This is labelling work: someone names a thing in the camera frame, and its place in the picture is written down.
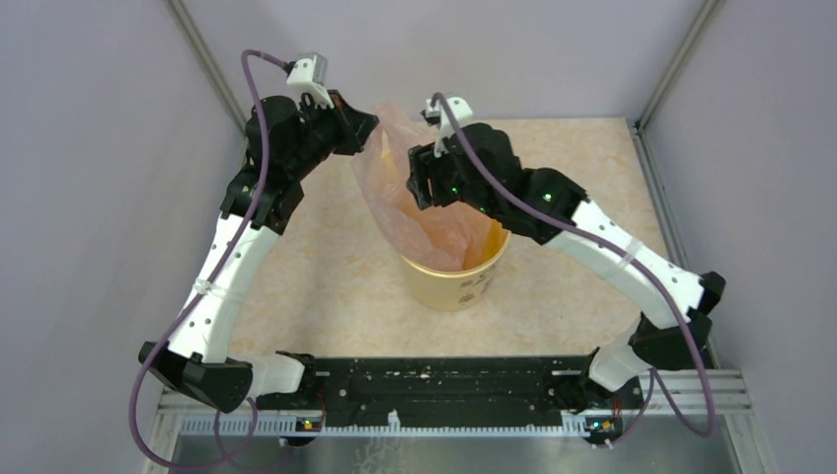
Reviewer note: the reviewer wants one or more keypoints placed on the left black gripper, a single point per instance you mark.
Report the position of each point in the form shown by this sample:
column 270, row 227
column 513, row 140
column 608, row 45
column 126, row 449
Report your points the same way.
column 355, row 126

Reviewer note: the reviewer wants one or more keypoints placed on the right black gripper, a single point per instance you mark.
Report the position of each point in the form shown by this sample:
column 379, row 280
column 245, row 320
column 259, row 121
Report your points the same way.
column 422, row 163

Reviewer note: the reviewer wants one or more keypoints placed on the yellow trash bin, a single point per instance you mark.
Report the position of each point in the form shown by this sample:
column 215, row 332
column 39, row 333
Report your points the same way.
column 454, row 291

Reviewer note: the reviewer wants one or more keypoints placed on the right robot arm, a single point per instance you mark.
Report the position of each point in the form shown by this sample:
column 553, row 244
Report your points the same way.
column 481, row 170

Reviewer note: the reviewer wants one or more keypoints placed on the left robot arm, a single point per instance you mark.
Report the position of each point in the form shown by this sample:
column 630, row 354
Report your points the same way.
column 286, row 140

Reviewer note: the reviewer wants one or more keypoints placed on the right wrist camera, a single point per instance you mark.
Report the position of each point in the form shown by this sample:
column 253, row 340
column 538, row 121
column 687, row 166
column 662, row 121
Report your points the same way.
column 439, row 114

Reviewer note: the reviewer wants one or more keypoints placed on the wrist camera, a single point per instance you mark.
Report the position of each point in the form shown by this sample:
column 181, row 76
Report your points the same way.
column 439, row 114
column 307, row 76

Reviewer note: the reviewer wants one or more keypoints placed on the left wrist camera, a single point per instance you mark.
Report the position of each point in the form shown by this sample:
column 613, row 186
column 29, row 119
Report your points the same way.
column 307, row 76

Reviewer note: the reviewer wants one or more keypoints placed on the left aluminium frame post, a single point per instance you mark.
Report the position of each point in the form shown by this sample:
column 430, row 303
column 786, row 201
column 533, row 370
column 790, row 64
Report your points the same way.
column 206, row 61

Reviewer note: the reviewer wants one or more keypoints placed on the aluminium frame post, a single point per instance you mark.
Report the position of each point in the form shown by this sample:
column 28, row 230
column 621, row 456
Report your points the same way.
column 707, row 12
column 206, row 61

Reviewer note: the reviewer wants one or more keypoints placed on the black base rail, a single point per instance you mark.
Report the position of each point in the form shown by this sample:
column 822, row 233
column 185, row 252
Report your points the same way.
column 449, row 392

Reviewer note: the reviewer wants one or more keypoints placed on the grey cable duct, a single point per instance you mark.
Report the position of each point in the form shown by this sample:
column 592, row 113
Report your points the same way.
column 291, row 426

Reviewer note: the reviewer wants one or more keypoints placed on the right aluminium frame post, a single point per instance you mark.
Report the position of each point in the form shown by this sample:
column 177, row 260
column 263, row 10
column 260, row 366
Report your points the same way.
column 707, row 12

